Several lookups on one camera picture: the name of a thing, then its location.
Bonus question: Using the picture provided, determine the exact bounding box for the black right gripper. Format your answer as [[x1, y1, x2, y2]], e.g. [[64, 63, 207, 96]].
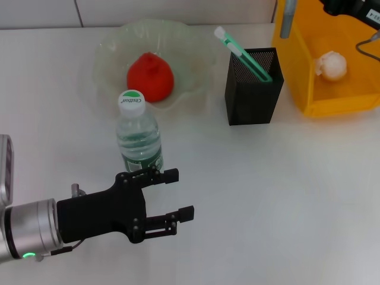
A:
[[319, 0, 380, 30]]

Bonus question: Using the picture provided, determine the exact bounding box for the clear water bottle green label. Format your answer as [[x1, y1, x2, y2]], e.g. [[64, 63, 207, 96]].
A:
[[115, 89, 164, 176]]

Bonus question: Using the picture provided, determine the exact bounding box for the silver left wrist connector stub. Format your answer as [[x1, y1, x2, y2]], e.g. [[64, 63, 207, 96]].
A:
[[70, 183, 87, 198]]

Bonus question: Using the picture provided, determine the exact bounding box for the green utility knife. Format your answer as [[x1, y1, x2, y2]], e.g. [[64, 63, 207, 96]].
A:
[[213, 26, 273, 83]]

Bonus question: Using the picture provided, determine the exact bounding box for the grey pen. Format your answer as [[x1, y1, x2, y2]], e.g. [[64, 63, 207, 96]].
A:
[[280, 0, 297, 39]]

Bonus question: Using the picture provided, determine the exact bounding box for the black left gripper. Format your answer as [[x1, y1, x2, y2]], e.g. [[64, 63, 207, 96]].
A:
[[56, 166, 195, 244]]

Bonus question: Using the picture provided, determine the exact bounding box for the yellow plastic bin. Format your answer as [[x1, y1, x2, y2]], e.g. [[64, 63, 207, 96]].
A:
[[271, 0, 380, 119]]

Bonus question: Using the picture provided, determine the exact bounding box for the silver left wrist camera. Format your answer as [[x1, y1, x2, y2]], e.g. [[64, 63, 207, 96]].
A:
[[0, 134, 15, 206]]

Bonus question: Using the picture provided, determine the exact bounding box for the red-orange knitted orange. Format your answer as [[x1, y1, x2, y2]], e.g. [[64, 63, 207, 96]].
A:
[[126, 52, 175, 104]]

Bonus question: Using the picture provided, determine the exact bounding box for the white paper ball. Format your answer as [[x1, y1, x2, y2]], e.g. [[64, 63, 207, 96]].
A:
[[314, 50, 348, 81]]

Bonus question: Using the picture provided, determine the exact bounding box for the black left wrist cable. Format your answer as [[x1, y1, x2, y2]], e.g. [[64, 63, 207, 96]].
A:
[[36, 237, 87, 262]]

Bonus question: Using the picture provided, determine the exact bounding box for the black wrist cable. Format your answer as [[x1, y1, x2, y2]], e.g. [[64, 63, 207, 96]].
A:
[[355, 28, 380, 64], [36, 237, 87, 262]]

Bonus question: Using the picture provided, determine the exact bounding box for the green glass fruit bowl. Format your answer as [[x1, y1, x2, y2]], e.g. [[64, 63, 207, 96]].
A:
[[94, 18, 217, 112]]

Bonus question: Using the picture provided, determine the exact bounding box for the black mesh pen holder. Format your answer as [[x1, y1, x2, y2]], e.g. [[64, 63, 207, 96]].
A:
[[224, 47, 285, 126]]

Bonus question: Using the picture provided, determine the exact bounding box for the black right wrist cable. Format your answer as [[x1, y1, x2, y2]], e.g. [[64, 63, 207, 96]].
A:
[[355, 28, 380, 64]]

